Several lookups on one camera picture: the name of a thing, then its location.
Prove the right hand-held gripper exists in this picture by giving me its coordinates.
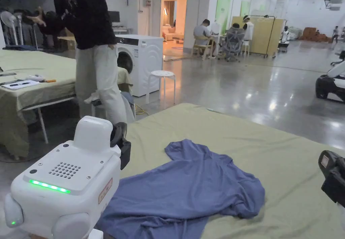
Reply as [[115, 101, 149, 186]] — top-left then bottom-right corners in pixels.
[[318, 150, 345, 204]]

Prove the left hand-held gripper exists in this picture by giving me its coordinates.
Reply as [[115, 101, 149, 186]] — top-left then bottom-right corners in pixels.
[[4, 116, 132, 239]]

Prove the white and black robot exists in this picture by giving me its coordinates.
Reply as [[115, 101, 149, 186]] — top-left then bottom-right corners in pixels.
[[315, 51, 345, 102]]

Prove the bed with pale green sheet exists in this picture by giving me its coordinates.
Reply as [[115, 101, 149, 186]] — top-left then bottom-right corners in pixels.
[[118, 102, 345, 239]]

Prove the white tool with orange tip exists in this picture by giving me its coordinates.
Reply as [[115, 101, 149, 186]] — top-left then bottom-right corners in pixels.
[[28, 74, 57, 84]]

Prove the white paper sheet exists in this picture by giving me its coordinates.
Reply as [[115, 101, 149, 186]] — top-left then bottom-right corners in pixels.
[[1, 80, 41, 90]]

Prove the blue shirt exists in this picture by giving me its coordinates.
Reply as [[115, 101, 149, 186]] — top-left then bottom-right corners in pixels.
[[95, 139, 266, 239]]

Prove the table with pale green sheet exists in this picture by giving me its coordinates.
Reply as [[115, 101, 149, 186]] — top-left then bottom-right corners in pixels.
[[0, 49, 133, 159]]

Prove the white round stool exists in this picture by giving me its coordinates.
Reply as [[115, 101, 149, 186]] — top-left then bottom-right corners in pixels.
[[147, 70, 176, 110]]

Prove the white washing machine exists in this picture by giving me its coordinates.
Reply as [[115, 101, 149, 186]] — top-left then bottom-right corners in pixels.
[[114, 34, 164, 97]]

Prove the pile of brown cartons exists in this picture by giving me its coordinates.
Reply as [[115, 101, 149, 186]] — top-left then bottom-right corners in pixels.
[[301, 27, 333, 43]]

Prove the desk with monitor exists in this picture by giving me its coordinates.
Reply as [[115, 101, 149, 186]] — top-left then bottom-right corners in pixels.
[[107, 11, 133, 35]]

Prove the grey office chair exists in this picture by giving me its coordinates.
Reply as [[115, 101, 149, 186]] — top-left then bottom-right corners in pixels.
[[218, 28, 246, 62]]

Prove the beige sofa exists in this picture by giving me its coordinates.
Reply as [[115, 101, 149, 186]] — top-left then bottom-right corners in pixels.
[[161, 27, 185, 41]]

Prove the wooden chair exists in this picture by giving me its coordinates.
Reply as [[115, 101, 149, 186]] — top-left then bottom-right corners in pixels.
[[192, 36, 216, 61]]

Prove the yellow cable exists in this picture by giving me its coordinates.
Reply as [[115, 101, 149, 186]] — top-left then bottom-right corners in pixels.
[[134, 103, 149, 116]]

